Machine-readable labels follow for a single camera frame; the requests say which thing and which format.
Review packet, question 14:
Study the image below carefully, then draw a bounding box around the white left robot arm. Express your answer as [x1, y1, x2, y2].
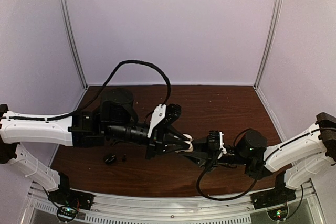
[1, 88, 193, 205]

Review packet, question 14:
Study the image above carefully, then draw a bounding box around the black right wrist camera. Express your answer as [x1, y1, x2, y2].
[207, 130, 227, 155]

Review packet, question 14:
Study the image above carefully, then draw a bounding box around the black round cap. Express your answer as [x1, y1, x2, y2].
[103, 154, 117, 165]

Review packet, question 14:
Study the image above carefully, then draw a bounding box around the white earbud charging case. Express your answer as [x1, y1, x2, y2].
[178, 134, 194, 153]

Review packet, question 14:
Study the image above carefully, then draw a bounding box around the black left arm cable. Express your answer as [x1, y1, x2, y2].
[7, 60, 172, 124]

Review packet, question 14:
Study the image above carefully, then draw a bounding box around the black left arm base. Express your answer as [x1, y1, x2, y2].
[45, 173, 94, 223]

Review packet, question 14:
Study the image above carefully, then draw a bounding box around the aluminium front table rail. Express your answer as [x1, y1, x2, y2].
[20, 179, 326, 224]

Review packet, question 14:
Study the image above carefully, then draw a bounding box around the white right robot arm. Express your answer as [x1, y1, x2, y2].
[180, 112, 335, 204]

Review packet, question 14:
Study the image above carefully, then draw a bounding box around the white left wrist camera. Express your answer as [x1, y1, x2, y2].
[147, 104, 166, 138]

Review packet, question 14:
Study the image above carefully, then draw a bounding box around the right aluminium corner post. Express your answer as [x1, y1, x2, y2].
[254, 0, 283, 89]

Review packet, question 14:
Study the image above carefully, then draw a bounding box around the aluminium corner post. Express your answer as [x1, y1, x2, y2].
[254, 0, 283, 89]
[60, 0, 88, 89]

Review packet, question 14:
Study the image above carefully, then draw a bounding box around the left aluminium corner post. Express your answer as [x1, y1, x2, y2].
[60, 0, 88, 89]

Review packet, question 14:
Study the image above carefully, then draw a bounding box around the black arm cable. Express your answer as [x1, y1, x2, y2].
[196, 161, 259, 201]
[7, 60, 172, 124]

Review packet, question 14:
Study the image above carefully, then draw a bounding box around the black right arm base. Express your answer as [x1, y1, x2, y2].
[251, 172, 296, 210]

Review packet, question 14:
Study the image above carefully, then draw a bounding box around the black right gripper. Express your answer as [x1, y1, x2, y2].
[178, 137, 250, 174]

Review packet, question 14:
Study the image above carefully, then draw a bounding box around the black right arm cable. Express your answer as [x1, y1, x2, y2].
[196, 161, 259, 201]

